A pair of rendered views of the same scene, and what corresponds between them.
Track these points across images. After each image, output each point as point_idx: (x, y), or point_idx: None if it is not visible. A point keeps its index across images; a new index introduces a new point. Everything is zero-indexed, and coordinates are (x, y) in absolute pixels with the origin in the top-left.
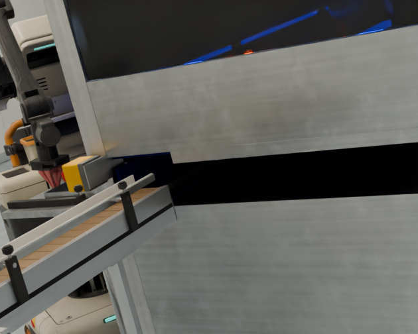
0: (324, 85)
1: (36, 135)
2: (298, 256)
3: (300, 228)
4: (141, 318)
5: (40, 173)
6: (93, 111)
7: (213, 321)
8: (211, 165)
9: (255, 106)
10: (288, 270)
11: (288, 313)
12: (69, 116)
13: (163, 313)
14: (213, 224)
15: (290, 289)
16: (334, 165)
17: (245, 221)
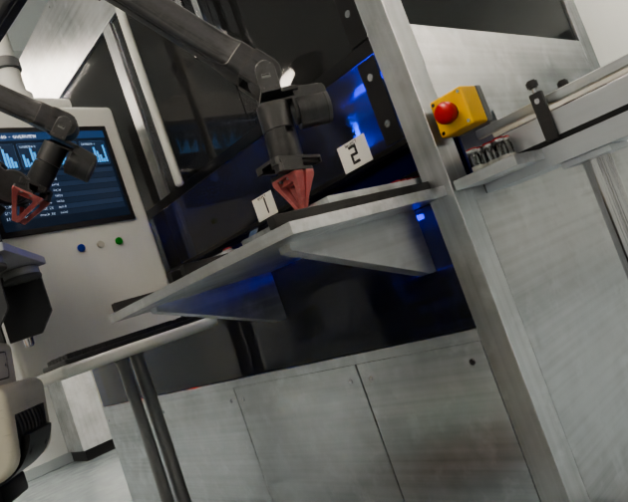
0: (557, 67)
1: (302, 105)
2: (587, 205)
3: (581, 179)
4: (516, 335)
5: (297, 175)
6: (422, 57)
7: (567, 301)
8: None
9: (532, 75)
10: (587, 220)
11: (600, 265)
12: (24, 254)
13: (532, 315)
14: (539, 184)
15: (594, 239)
16: None
17: (555, 178)
